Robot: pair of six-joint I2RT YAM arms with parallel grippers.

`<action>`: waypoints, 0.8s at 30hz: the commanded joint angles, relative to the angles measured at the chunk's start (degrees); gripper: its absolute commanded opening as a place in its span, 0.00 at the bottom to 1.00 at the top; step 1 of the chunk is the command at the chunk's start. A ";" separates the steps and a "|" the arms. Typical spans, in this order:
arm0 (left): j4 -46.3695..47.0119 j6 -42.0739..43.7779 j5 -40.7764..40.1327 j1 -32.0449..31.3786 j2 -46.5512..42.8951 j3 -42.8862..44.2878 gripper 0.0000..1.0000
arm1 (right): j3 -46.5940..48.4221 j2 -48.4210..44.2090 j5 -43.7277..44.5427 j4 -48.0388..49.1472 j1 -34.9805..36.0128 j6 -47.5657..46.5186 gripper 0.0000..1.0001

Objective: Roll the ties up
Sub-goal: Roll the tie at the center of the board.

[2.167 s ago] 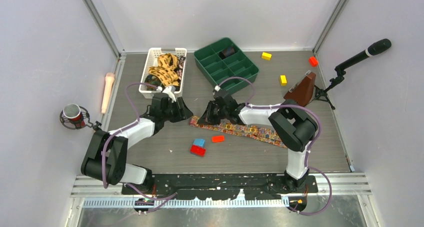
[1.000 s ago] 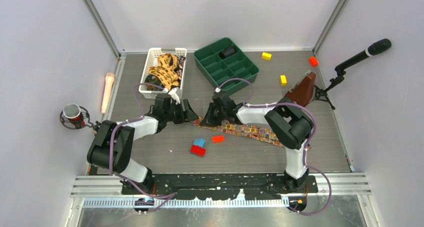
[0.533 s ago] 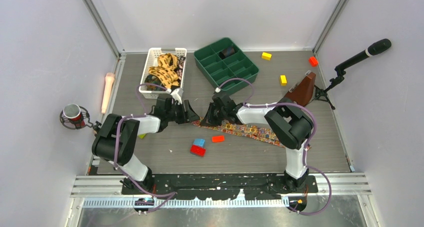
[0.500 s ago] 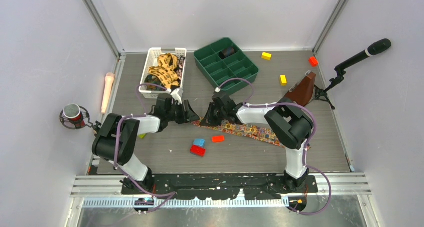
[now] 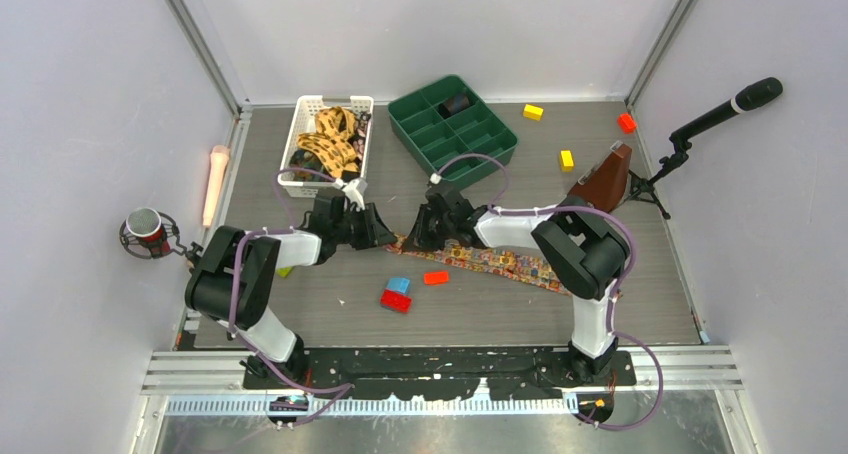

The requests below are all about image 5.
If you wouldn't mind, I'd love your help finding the red silver studio microphone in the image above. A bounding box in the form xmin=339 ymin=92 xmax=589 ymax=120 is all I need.
xmin=118 ymin=207 xmax=203 ymax=268

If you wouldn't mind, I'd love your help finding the orange red block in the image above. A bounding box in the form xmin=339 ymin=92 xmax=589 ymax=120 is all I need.
xmin=617 ymin=113 xmax=638 ymax=134

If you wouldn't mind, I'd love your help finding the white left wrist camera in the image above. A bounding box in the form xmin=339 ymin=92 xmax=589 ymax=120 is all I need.
xmin=333 ymin=178 xmax=368 ymax=211

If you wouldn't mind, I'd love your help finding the blue lego brick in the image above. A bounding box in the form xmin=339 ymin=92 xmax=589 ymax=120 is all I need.
xmin=386 ymin=277 xmax=411 ymax=296

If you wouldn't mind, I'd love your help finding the white perforated plastic basket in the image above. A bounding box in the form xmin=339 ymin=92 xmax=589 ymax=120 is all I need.
xmin=277 ymin=95 xmax=375 ymax=198

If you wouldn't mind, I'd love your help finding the brown wooden metronome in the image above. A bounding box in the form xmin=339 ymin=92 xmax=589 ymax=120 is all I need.
xmin=568 ymin=141 xmax=632 ymax=213

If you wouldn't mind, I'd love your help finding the rolled dark striped tie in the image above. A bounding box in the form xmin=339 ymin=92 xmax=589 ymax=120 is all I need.
xmin=436 ymin=93 xmax=471 ymax=119

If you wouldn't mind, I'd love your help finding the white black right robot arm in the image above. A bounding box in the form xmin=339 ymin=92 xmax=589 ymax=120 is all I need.
xmin=401 ymin=185 xmax=631 ymax=385

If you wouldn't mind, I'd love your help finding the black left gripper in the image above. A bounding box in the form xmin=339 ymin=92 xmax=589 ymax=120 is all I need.
xmin=332 ymin=203 xmax=396 ymax=251

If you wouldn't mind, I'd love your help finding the yellow beetle pattern tie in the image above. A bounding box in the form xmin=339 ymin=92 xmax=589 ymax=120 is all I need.
xmin=296 ymin=106 xmax=360 ymax=178

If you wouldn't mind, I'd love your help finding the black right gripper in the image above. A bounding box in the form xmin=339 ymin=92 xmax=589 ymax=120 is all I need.
xmin=404 ymin=202 xmax=456 ymax=252

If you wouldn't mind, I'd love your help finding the small orange lego brick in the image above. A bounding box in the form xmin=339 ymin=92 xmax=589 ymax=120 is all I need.
xmin=423 ymin=270 xmax=450 ymax=285

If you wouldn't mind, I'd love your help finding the black microphone tripod stand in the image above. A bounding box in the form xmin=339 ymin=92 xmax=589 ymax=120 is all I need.
xmin=620 ymin=134 xmax=692 ymax=220

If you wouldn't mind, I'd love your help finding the yellow block upright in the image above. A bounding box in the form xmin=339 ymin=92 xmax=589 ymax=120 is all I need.
xmin=559 ymin=150 xmax=575 ymax=172

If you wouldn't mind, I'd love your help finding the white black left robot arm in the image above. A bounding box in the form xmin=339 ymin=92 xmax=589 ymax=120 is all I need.
xmin=185 ymin=194 xmax=397 ymax=388

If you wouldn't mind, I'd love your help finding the green compartment tray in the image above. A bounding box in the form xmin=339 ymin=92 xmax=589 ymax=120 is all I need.
xmin=387 ymin=74 xmax=518 ymax=189

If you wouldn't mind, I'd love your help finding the colourful shell pattern tie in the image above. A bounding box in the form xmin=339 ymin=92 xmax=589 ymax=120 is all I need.
xmin=385 ymin=236 xmax=571 ymax=295

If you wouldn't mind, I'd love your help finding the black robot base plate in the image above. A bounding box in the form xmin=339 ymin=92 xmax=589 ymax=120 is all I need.
xmin=243 ymin=344 xmax=637 ymax=403

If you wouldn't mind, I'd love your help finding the brown green leaf tie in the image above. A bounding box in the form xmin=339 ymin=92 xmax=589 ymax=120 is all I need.
xmin=289 ymin=149 xmax=329 ymax=182

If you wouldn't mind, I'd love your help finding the dark floral rose tie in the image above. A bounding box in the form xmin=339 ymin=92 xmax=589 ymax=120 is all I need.
xmin=349 ymin=112 xmax=372 ymax=163

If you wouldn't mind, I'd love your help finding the black handheld microphone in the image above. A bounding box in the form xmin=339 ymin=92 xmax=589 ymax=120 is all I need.
xmin=669 ymin=77 xmax=784 ymax=152

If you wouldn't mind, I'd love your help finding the yellow block near tray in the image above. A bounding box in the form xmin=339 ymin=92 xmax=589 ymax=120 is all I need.
xmin=522 ymin=104 xmax=544 ymax=121

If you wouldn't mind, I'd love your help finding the red lego brick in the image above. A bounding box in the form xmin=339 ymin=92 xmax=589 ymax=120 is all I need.
xmin=380 ymin=289 xmax=412 ymax=314

